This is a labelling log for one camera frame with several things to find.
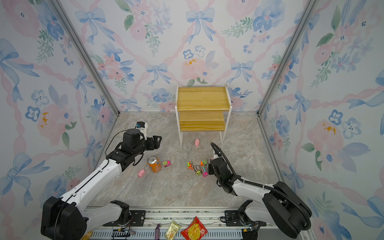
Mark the pink green toy truck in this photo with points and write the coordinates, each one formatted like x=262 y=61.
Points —
x=166 y=164

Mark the orange soda can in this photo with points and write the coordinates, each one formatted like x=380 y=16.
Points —
x=154 y=164

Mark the red snack packet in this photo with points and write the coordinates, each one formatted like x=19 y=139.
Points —
x=195 y=231

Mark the yellow green snack packet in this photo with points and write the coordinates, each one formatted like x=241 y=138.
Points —
x=172 y=231

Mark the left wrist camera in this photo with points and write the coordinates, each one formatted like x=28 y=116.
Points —
x=142 y=127

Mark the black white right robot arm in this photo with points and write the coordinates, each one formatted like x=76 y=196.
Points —
x=275 y=204

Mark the purple small bottle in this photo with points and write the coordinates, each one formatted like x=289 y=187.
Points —
x=157 y=232

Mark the grey green toy truck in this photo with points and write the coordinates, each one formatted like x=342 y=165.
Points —
x=198 y=170

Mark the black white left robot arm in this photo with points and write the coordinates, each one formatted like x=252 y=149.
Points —
x=67 y=218

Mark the yellow lidded container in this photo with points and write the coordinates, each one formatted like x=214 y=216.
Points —
x=87 y=236

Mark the wooden two-tier shelf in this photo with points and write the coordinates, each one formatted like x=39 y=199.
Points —
x=203 y=109

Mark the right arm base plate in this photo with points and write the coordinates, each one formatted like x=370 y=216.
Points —
x=234 y=218

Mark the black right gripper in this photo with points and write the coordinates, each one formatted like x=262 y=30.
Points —
x=210 y=170

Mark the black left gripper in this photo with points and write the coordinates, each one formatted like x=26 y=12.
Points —
x=156 y=143

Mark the aluminium front rail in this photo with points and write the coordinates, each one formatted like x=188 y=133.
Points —
x=183 y=217

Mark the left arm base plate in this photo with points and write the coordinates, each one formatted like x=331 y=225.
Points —
x=137 y=218

